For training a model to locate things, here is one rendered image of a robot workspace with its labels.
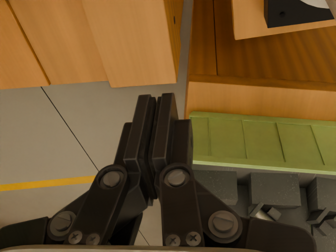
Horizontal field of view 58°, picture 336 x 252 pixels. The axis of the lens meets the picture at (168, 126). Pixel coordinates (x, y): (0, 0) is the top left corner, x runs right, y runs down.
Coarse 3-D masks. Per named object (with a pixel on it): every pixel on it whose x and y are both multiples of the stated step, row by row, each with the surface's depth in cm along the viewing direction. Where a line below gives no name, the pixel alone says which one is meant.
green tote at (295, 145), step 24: (192, 120) 77; (216, 120) 77; (240, 120) 77; (264, 120) 77; (288, 120) 78; (312, 120) 78; (216, 144) 71; (240, 144) 72; (264, 144) 72; (288, 144) 72; (312, 144) 72; (264, 168) 67; (288, 168) 67; (312, 168) 66
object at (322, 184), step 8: (312, 184) 86; (320, 184) 85; (328, 184) 85; (312, 192) 86; (320, 192) 84; (328, 192) 84; (312, 200) 85; (320, 200) 83; (328, 200) 83; (312, 208) 84; (320, 208) 82; (328, 208) 82; (312, 224) 86; (312, 232) 85; (320, 240) 84; (328, 240) 85; (320, 248) 84; (328, 248) 84
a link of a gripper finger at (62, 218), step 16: (144, 96) 14; (144, 112) 13; (128, 128) 13; (144, 128) 12; (128, 144) 12; (144, 144) 12; (128, 160) 11; (144, 160) 11; (144, 176) 12; (128, 192) 11; (144, 192) 12; (64, 208) 11; (128, 208) 11; (144, 208) 12; (48, 224) 10; (64, 224) 10
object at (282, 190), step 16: (256, 176) 86; (272, 176) 85; (288, 176) 85; (256, 192) 84; (272, 192) 84; (288, 192) 83; (304, 192) 88; (288, 208) 87; (304, 208) 86; (304, 224) 85
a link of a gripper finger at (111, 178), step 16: (96, 176) 11; (112, 176) 11; (128, 176) 11; (96, 192) 10; (112, 192) 10; (80, 208) 10; (96, 208) 10; (112, 208) 10; (80, 224) 10; (96, 224) 10; (112, 224) 10; (128, 224) 12; (64, 240) 9; (80, 240) 9; (96, 240) 9; (112, 240) 11; (128, 240) 11
